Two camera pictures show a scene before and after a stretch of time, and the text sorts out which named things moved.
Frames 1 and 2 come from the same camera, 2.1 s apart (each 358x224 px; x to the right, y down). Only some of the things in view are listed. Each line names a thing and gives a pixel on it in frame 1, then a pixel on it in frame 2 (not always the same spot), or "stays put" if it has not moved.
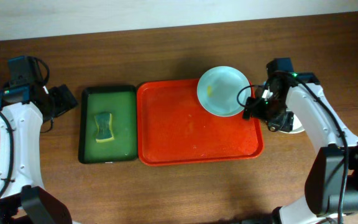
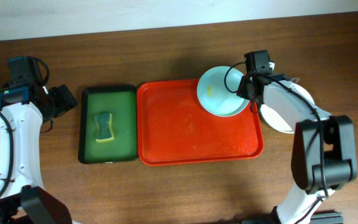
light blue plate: (218, 89) stays put
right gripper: (257, 109) -> (247, 88)
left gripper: (63, 99) stays put
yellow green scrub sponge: (105, 130) stays put
